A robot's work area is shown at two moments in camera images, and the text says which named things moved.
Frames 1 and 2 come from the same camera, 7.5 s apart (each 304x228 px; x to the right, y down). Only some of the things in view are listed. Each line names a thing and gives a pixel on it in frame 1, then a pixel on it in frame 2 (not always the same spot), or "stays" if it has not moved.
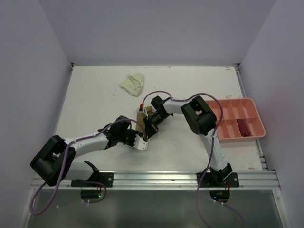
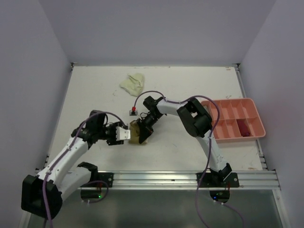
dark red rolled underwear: x=243 y=127 stays
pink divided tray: x=240 y=120 stays
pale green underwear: x=133 y=84 stays
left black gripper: x=134 y=133 → x=113 y=140
